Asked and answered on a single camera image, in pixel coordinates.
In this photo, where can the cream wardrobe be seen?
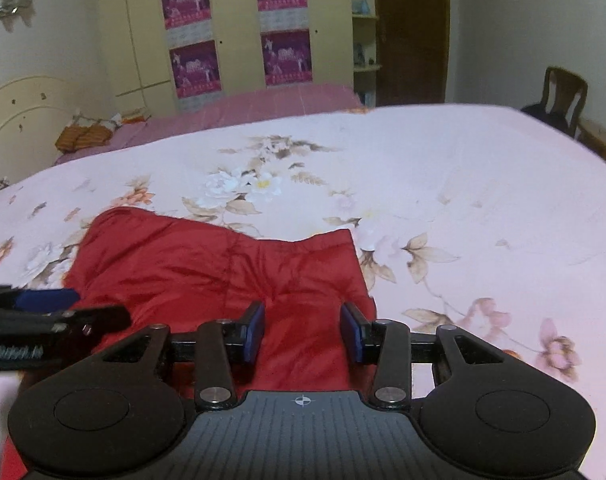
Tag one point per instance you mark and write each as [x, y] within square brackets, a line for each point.
[133, 39]

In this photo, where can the cream wooden headboard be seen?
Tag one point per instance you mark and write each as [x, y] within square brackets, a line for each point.
[33, 112]

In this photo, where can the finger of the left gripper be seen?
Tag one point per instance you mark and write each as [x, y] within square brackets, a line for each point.
[90, 325]
[45, 300]

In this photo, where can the brown wooden door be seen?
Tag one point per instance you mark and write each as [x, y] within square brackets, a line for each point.
[413, 47]

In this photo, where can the red quilted jacket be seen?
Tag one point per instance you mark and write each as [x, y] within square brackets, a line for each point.
[183, 273]

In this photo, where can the white floral bed quilt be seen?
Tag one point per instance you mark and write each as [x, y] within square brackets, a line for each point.
[477, 215]

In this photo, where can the purple poster lower left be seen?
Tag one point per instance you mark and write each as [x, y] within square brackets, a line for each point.
[196, 75]

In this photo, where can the cream open shelf unit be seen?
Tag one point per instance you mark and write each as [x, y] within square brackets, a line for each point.
[365, 20]

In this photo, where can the purple poster upper left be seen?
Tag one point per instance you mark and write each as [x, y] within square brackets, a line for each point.
[187, 22]

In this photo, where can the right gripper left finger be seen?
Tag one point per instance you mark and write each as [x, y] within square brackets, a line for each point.
[223, 347]

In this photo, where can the pink bed sheet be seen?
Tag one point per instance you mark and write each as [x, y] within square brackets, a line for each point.
[256, 106]

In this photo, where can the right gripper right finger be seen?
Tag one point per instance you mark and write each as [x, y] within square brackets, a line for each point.
[383, 345]

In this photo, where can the dark wooden chair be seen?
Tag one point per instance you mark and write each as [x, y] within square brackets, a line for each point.
[564, 95]

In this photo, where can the purple poster lower right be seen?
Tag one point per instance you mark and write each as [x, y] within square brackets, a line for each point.
[287, 57]

